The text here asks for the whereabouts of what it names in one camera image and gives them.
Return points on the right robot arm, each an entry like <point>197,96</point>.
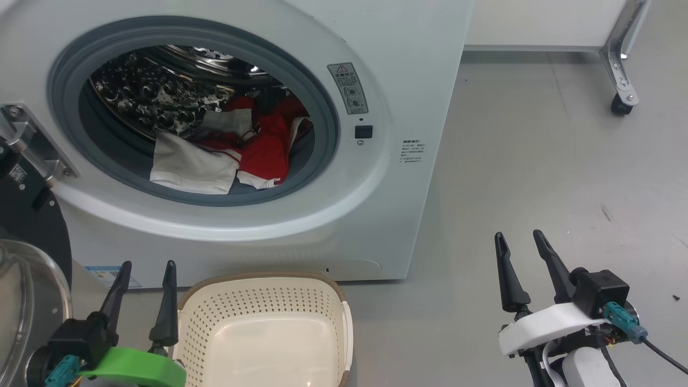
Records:
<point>586,371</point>

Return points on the grey warning sticker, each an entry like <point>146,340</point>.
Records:
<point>348,88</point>

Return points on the white partition board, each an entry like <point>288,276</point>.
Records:
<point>537,21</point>

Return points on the red garment white hem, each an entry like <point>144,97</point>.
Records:
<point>269,150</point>

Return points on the printed text label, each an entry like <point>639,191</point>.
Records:
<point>413,151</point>

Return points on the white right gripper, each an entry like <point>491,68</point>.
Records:
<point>537,328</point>

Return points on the blue energy label sticker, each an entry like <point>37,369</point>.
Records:
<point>113,277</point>

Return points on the metal partition leg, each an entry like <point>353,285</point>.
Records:
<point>618,59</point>

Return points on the cream perforated laundry basket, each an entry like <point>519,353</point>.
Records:
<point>269,344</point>

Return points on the black caster wheel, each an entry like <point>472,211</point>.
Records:
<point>621,106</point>

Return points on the metal door hinge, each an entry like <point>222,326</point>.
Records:
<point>35,142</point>

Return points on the black door latch socket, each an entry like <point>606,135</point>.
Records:
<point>363,132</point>

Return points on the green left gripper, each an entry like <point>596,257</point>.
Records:
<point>140,371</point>

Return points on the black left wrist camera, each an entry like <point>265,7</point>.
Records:
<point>80,338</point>

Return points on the white washing machine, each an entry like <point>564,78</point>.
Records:
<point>403,80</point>

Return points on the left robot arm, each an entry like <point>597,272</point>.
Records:
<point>36,371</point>

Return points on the washing machine glass door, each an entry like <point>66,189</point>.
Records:
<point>32,226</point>

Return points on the steel washer drum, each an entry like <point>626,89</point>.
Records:
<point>150,91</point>

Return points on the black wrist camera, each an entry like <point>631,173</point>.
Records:
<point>80,338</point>
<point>602,293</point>

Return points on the round filter cover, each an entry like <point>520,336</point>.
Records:
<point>352,269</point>

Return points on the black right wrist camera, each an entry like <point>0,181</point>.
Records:
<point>602,293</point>

